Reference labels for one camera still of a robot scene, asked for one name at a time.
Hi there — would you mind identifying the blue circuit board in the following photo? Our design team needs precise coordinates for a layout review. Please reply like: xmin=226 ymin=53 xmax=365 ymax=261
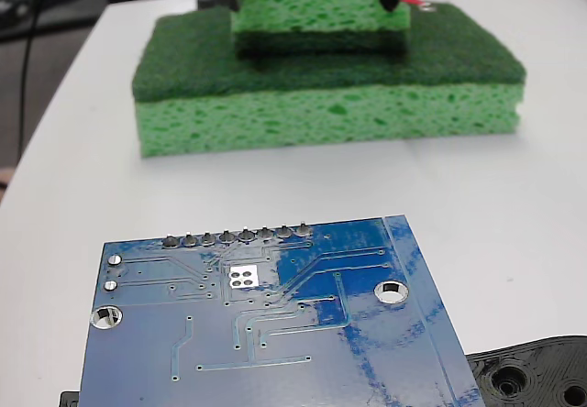
xmin=78 ymin=214 xmax=487 ymax=407

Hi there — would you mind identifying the thin black cable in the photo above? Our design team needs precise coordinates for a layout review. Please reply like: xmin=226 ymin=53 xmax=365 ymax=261
xmin=20 ymin=0 xmax=52 ymax=156

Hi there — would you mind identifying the large green sponge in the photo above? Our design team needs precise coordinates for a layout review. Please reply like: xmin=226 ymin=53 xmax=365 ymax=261
xmin=131 ymin=2 xmax=527 ymax=160

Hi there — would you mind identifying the black printed bracket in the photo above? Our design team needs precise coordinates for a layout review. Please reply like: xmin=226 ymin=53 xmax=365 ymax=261
xmin=59 ymin=333 xmax=587 ymax=407

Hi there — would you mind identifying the small green sponge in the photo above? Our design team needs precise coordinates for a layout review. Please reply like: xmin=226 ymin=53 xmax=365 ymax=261
xmin=230 ymin=0 xmax=412 ymax=60

